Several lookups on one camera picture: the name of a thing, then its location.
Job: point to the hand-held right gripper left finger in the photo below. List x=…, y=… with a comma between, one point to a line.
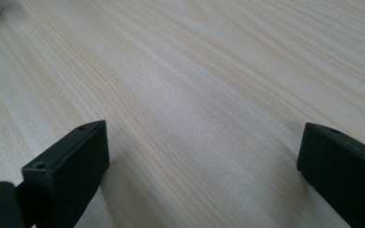
x=66, y=171

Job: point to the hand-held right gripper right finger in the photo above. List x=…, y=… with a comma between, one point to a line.
x=345, y=171

